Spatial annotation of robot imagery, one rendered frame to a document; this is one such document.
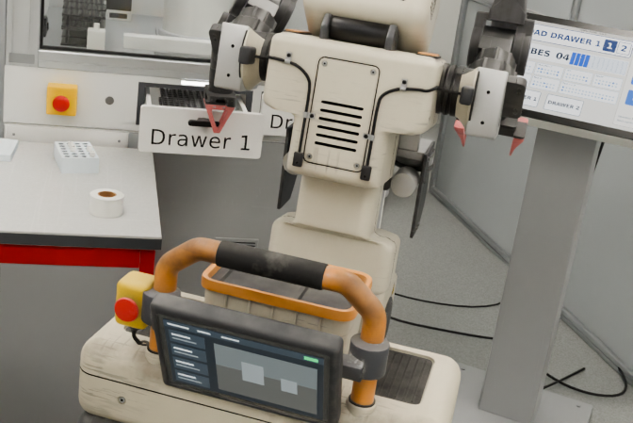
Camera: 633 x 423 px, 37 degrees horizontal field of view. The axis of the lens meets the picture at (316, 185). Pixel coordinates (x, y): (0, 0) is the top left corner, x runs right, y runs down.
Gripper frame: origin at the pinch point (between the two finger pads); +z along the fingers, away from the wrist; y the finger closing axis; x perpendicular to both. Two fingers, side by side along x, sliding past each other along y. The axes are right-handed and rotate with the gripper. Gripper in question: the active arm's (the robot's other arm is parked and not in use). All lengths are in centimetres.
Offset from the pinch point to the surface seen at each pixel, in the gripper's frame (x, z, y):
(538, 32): -86, -25, 25
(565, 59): -91, -20, 16
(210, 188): -2.8, 24.6, 25.4
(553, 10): -145, -15, 141
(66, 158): 33.5, 9.8, 0.5
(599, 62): -98, -21, 12
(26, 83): 45, -1, 25
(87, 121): 30.0, 8.1, 25.4
